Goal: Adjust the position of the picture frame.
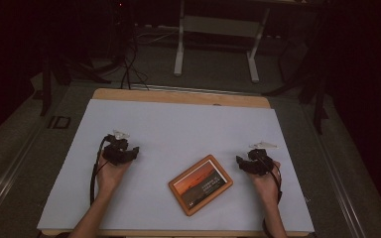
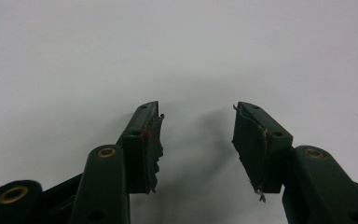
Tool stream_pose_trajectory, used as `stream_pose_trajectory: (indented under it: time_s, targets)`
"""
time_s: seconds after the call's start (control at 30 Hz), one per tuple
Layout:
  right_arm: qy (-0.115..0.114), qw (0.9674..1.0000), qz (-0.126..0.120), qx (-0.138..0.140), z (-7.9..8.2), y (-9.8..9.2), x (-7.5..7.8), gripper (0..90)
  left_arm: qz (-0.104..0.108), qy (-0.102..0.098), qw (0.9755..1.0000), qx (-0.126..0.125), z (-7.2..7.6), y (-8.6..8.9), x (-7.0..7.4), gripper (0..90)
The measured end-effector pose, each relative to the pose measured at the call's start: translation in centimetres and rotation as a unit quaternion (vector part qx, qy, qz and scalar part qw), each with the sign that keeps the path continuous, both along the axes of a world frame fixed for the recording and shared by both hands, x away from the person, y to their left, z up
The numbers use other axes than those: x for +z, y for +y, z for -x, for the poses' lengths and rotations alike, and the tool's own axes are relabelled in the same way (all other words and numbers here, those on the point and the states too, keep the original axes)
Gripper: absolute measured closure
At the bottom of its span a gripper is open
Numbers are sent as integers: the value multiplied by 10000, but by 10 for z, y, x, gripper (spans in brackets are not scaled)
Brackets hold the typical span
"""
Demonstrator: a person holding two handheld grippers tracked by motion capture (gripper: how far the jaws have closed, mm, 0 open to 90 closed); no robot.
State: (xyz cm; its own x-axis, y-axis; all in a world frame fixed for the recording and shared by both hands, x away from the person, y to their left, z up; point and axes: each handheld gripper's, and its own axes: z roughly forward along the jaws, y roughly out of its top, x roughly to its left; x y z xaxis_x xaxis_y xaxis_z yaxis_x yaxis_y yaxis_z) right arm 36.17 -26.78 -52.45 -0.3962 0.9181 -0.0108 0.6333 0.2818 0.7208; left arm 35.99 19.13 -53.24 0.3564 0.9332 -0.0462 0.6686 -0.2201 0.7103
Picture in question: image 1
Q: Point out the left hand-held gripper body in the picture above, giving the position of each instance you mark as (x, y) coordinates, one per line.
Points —
(114, 152)

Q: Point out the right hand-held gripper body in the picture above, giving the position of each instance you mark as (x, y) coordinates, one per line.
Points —
(260, 160)

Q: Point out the person's left hand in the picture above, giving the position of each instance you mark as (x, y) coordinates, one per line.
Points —
(110, 177)

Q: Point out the person's right hand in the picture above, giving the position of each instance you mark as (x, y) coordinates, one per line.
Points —
(266, 185)

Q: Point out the white table sheet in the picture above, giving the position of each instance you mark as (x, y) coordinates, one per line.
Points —
(178, 139)

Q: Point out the dark floor socket plate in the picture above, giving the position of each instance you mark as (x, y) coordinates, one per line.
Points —
(59, 122)

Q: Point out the metal floor threshold strip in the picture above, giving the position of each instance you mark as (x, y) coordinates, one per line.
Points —
(191, 89)

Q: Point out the black tripod stand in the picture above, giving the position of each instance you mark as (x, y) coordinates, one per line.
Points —
(314, 89)
(51, 79)

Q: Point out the white power strip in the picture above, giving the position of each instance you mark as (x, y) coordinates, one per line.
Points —
(160, 27)

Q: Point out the metal floor rail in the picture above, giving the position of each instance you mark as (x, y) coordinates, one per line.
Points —
(10, 172)
(339, 178)

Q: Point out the white metal desk frame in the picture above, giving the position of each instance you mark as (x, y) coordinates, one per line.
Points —
(219, 31)

